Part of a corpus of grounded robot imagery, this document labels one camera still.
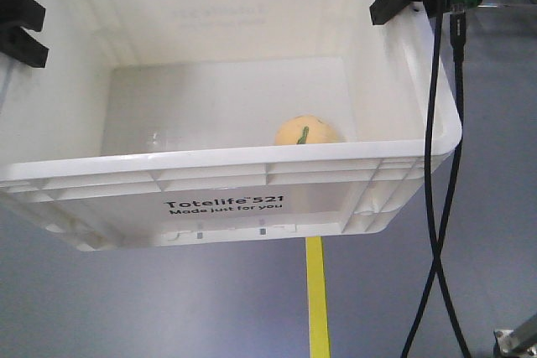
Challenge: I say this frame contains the yellow plush bun green stripe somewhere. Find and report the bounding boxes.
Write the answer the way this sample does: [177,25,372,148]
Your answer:
[274,115,341,146]

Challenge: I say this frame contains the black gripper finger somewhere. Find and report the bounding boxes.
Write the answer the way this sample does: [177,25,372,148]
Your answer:
[1,27,49,68]
[1,0,45,32]

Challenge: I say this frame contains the white plastic Totelife crate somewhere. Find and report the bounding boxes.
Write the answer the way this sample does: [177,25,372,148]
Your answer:
[0,0,464,252]

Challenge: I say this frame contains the yellow floor tape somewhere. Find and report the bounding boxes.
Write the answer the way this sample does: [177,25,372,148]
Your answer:
[305,236,331,358]

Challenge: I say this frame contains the black cable one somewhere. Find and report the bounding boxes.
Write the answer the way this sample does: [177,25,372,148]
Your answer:
[400,0,454,358]

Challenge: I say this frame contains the aluminium frame foot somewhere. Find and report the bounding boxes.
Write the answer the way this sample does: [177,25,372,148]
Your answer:
[493,314,536,358]

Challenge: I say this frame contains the black cable two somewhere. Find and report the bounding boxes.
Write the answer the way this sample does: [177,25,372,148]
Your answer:
[430,8,473,358]

